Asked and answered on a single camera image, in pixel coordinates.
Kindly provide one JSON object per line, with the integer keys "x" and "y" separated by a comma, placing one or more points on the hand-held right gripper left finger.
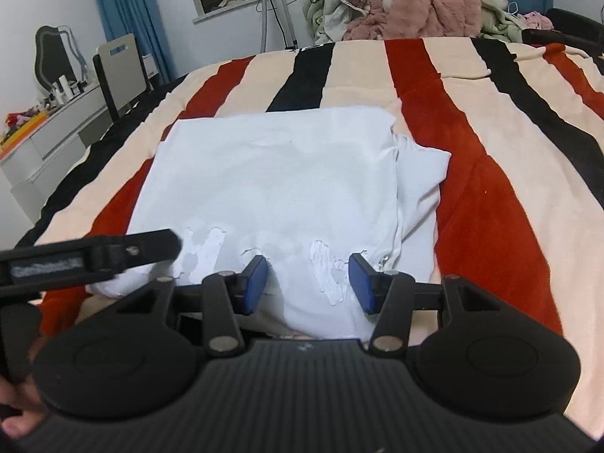
{"x": 255, "y": 284}

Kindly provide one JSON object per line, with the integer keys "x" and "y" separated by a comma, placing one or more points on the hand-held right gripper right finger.
{"x": 363, "y": 284}

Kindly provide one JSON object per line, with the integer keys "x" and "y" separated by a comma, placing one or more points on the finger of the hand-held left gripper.
{"x": 146, "y": 246}

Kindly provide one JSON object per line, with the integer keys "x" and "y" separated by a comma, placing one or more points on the white garment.
{"x": 283, "y": 184}

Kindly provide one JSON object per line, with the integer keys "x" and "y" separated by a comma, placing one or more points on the pile of clothes and blankets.
{"x": 424, "y": 4}

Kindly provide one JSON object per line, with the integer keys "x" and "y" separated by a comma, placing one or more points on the person's left hand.
{"x": 14, "y": 427}

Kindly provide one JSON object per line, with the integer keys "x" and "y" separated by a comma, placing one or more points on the white dresser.
{"x": 56, "y": 127}

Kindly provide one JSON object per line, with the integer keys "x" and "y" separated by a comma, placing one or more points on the orange box of small things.
{"x": 21, "y": 125}

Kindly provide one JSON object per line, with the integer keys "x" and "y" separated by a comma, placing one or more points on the striped blanket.
{"x": 495, "y": 188}

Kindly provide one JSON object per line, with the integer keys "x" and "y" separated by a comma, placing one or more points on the small bottles on dresser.
{"x": 66, "y": 88}

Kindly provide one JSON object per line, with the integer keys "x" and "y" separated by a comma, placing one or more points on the grey chair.
{"x": 122, "y": 68}

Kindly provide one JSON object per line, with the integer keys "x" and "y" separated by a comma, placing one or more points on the pale green plush cloth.
{"x": 314, "y": 14}

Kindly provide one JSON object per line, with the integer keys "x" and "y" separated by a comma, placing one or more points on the white tripod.
{"x": 278, "y": 4}

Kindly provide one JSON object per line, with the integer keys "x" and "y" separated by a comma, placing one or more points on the light green cloth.
{"x": 498, "y": 14}

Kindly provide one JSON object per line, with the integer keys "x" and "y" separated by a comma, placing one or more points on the small pink cloth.
{"x": 538, "y": 21}

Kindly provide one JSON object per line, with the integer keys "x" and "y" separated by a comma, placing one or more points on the black sofa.
{"x": 573, "y": 26}

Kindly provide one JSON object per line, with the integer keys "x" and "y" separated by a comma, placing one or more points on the wavy frame mirror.
{"x": 54, "y": 59}

